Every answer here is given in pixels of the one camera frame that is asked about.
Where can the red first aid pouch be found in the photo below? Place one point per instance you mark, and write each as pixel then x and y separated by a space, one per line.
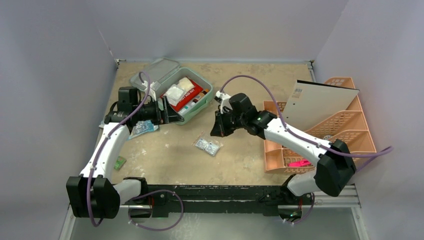
pixel 188 96

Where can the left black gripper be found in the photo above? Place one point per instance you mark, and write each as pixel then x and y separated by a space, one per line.
pixel 170 116

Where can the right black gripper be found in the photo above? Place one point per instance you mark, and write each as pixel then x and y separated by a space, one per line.
pixel 224 120

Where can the brown bottle orange cap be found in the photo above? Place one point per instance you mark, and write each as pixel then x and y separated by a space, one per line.
pixel 200 96

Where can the blue white plastic bag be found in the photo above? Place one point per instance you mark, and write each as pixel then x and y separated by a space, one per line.
pixel 141 128

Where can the clear bag alcohol wipes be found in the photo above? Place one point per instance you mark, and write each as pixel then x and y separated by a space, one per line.
pixel 208 144

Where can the white gauze pad packet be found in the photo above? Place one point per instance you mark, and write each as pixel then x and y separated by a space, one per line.
pixel 174 95

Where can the pink marker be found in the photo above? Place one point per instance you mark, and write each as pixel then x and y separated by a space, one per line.
pixel 300 163

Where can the small green packet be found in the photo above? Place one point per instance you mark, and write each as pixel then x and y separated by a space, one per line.
pixel 120 161

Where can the white plastic bottle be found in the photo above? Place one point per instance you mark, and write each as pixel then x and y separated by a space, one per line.
pixel 186 108

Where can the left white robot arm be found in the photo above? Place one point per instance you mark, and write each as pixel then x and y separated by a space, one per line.
pixel 91 194

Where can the peach plastic organizer basket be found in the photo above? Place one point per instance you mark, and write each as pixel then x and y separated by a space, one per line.
pixel 329 111

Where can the black metal base frame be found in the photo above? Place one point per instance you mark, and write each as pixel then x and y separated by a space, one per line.
pixel 267 200

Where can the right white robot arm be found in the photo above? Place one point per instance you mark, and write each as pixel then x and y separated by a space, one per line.
pixel 334 168

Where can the beige gauze packet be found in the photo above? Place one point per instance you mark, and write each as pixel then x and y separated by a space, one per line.
pixel 185 84

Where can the mint green storage case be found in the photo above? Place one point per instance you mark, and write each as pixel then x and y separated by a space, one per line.
pixel 168 72

